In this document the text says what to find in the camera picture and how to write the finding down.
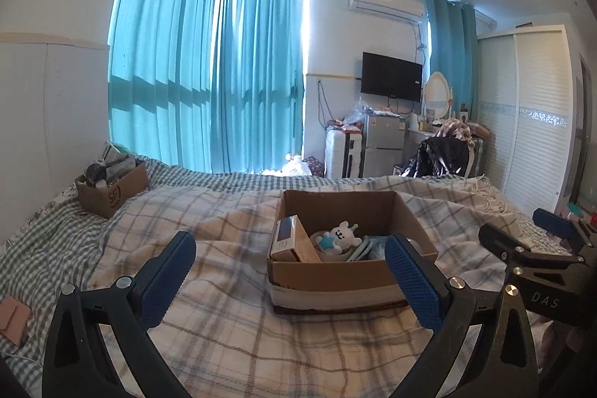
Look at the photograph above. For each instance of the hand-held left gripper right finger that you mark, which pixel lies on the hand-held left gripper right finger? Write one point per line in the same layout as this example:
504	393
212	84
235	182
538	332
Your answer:
415	282

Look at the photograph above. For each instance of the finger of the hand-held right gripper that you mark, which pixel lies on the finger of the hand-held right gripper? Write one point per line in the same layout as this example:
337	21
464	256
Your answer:
554	223
499	237

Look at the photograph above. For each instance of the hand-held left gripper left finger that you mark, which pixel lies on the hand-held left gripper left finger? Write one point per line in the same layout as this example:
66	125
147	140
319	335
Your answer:
170	274

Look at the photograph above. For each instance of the blue white mask packet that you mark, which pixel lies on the blue white mask packet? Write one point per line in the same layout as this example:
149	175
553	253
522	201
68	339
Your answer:
368	248

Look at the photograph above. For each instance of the large cardboard box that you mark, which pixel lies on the large cardboard box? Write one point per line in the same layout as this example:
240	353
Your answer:
336	282

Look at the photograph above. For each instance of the white bear plush toy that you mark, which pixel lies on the white bear plush toy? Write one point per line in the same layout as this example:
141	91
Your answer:
338	237

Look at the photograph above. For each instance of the tan printed paper box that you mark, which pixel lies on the tan printed paper box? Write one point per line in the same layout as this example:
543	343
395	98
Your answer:
301	246

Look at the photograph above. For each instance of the person's right hand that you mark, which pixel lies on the person's right hand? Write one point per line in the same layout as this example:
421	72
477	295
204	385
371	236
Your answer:
550	339

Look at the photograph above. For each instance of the plaid blanket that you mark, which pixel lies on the plaid blanket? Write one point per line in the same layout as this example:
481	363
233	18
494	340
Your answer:
224	239

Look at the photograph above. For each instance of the silver suitcase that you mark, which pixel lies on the silver suitcase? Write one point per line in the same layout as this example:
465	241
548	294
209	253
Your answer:
476	158

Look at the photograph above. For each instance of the small printed cardboard box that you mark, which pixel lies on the small printed cardboard box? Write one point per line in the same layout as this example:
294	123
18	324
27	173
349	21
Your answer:
114	198

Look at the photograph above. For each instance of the black jacket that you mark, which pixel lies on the black jacket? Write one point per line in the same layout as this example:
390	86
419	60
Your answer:
436	158

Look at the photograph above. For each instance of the white wardrobe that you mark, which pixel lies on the white wardrobe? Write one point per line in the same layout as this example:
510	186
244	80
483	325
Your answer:
531	123

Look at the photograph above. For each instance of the pink cloth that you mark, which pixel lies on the pink cloth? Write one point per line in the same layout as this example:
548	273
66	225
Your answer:
454	130

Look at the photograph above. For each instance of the green checked bed sheet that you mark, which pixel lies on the green checked bed sheet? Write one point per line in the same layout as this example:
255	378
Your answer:
51	249

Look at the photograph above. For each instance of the black round object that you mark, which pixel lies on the black round object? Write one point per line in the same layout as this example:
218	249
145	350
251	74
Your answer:
95	172

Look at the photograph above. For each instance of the white green packet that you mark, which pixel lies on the white green packet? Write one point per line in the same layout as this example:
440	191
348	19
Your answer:
114	151

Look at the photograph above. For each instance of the silver small fridge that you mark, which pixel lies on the silver small fridge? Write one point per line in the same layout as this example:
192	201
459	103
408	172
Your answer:
383	146

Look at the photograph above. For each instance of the white suitcase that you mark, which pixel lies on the white suitcase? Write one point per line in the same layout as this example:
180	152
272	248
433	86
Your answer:
343	153

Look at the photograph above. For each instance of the dark patterned bag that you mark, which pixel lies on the dark patterned bag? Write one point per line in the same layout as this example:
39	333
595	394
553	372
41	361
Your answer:
315	166

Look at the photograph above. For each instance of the oval white mirror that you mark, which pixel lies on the oval white mirror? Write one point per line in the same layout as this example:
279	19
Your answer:
436	92

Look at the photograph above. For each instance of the pink wallet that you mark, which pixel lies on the pink wallet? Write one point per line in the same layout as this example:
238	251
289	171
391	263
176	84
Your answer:
13	319

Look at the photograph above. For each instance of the white plastic bag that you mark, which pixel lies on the white plastic bag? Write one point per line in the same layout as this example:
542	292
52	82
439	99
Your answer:
296	165

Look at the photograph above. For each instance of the clear plastic bag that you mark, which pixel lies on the clear plastic bag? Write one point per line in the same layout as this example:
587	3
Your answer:
357	110

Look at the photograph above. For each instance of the narrow teal curtain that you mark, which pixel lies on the narrow teal curtain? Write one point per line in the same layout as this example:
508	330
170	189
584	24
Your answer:
450	53

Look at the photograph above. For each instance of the teal curtain by door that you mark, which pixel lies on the teal curtain by door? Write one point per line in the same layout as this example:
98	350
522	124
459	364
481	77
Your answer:
256	71

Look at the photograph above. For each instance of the wide teal curtain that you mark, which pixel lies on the wide teal curtain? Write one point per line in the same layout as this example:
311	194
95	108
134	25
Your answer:
161	43

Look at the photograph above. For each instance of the white air conditioner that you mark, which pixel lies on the white air conditioner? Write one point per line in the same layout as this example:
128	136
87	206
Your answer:
386	0

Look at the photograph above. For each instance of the black wall television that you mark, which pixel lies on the black wall television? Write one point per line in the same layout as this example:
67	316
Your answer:
391	76

